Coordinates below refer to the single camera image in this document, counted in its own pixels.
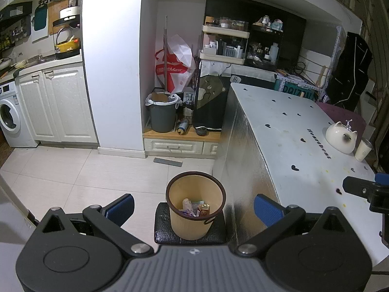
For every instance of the spray can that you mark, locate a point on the spray can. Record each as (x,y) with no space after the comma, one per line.
(182,126)

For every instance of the white cat-shaped ceramic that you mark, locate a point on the white cat-shaped ceramic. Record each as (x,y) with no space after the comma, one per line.
(340,137)

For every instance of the white storage rack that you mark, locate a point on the white storage rack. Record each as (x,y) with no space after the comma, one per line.
(223,42)

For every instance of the white paper cup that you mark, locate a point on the white paper cup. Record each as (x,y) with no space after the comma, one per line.
(362,151)

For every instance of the teal cutting board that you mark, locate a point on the teal cutting board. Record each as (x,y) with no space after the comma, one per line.
(40,18)

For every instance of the white red wrapper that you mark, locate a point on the white red wrapper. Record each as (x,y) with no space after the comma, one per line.
(187,205)

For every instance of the red white shopping bag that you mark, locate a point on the red white shopping bag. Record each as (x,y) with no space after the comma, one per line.
(176,64)

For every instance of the grey bin white liner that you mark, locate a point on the grey bin white liner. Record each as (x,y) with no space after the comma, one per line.
(162,115)

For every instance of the blue tissue packet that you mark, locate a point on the blue tissue packet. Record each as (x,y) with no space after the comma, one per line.
(190,213)

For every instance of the white plastic bottle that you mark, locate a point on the white plastic bottle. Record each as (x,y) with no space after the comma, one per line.
(274,51)

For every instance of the white kitchen base cabinet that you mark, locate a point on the white kitchen base cabinet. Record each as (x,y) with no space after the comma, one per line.
(60,103)

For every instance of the black shelf with bottles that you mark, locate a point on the black shelf with bottles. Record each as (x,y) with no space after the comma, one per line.
(264,48)

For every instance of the grey flat plate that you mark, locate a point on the grey flat plate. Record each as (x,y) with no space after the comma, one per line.
(167,161)

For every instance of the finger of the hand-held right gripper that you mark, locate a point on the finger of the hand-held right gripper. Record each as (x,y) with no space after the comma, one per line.
(358,186)
(383,179)

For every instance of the red box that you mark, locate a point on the red box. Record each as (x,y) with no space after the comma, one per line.
(204,210)

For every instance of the wooden low drawer cabinet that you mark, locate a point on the wooden low drawer cabinet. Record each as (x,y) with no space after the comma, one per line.
(176,146)

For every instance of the small black bowl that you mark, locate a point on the small black bowl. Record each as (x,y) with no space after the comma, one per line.
(201,131)

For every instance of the yellow pot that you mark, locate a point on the yellow pot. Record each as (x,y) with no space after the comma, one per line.
(68,45)

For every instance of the black cabinet bear cloth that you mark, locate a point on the black cabinet bear cloth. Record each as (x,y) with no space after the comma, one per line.
(211,103)

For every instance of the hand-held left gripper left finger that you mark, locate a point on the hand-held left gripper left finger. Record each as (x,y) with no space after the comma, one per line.
(120,208)

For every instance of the white rice cooker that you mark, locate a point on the white rice cooker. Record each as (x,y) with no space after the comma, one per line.
(70,12)

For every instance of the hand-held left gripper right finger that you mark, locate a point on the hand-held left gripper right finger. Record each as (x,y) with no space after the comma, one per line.
(267,210)

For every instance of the black jacket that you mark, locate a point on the black jacket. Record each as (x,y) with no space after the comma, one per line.
(349,73)

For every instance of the teal sign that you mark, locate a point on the teal sign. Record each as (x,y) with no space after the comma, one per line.
(296,89)

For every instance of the white washing machine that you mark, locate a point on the white washing machine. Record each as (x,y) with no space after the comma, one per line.
(13,115)

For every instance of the wooden cutting board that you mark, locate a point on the wooden cutting board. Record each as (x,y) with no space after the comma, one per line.
(54,13)

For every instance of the beige wastebasket brown rim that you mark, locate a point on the beige wastebasket brown rim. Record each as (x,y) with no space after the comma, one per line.
(188,226)

